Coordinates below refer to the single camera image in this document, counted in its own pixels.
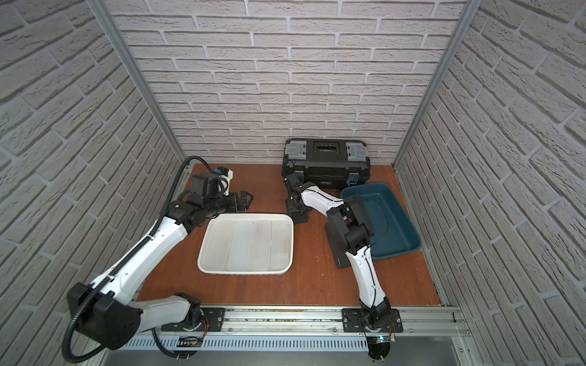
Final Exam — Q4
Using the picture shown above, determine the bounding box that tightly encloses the white plastic storage box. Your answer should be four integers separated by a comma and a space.
198, 213, 295, 275

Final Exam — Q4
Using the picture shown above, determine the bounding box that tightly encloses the long black pencil case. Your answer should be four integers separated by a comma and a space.
285, 200, 311, 225

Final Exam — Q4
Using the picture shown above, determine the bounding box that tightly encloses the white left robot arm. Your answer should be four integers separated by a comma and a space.
63, 167, 253, 362

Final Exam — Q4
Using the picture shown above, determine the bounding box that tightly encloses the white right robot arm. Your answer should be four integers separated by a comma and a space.
284, 174, 392, 331

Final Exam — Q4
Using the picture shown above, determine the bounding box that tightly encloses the teal plastic storage tray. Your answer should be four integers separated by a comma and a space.
341, 182, 421, 261

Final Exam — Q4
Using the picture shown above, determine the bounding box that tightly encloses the black plastic toolbox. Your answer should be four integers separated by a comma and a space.
282, 138, 371, 189

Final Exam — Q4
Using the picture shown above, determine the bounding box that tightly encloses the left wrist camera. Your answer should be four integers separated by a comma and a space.
215, 167, 233, 195

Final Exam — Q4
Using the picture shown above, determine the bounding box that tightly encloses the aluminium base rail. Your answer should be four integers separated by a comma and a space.
122, 305, 472, 353

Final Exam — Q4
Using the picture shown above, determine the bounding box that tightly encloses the black corrugated left cable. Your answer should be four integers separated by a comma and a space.
61, 156, 216, 364

